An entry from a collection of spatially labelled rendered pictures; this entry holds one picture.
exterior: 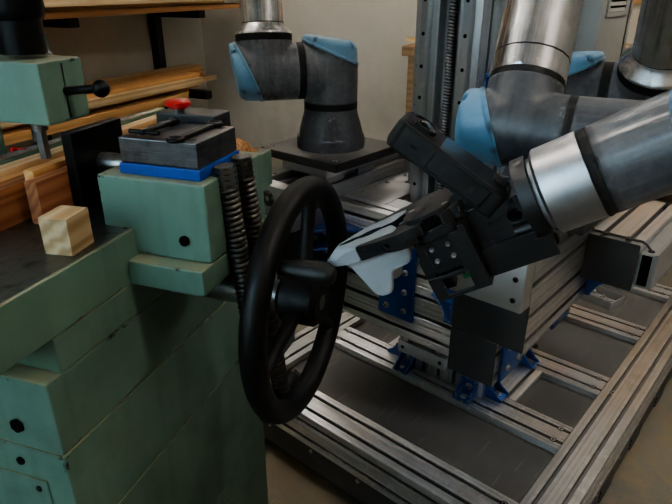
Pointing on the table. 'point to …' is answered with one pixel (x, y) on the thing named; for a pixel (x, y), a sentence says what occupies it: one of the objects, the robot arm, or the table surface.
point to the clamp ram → (90, 157)
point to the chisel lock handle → (89, 89)
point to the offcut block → (66, 230)
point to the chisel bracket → (40, 90)
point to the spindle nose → (22, 28)
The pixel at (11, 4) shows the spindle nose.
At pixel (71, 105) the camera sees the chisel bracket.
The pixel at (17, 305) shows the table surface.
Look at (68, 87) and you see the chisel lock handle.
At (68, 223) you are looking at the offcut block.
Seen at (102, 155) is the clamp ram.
